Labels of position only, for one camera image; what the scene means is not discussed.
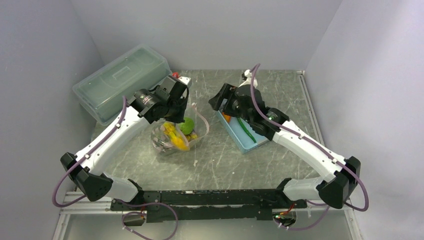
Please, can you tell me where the yellow banana bunch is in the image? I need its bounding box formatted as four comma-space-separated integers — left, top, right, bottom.
161, 121, 199, 151

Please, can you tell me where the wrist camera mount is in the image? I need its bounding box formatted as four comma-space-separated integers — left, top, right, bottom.
236, 68, 266, 110
152, 75, 192, 107

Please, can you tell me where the red orange mango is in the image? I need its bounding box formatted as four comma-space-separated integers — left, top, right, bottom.
222, 113, 232, 123

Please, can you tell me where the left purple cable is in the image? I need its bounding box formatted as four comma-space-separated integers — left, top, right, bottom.
51, 96, 128, 208

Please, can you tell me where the light blue plastic basket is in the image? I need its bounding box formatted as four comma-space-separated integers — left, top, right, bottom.
215, 111, 269, 154

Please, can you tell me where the green chili pepper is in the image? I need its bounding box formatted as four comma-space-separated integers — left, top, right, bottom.
236, 117, 257, 144

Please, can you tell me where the clear zip top bag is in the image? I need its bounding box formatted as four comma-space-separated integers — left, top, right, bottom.
150, 102, 210, 154

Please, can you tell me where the clear green storage box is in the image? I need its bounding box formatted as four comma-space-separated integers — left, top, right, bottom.
72, 44, 172, 126

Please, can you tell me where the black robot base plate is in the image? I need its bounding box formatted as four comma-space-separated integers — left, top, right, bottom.
110, 189, 307, 223

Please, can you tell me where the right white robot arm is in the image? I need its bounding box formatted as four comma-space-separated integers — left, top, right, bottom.
208, 83, 361, 209

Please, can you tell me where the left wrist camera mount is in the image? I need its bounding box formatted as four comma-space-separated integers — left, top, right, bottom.
152, 75, 192, 107

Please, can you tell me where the small green lime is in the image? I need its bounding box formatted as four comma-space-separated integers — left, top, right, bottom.
178, 117, 195, 135

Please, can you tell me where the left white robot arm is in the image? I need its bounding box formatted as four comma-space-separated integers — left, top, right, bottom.
60, 86, 190, 210

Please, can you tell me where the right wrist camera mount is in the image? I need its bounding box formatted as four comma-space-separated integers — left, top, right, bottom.
236, 68, 266, 110

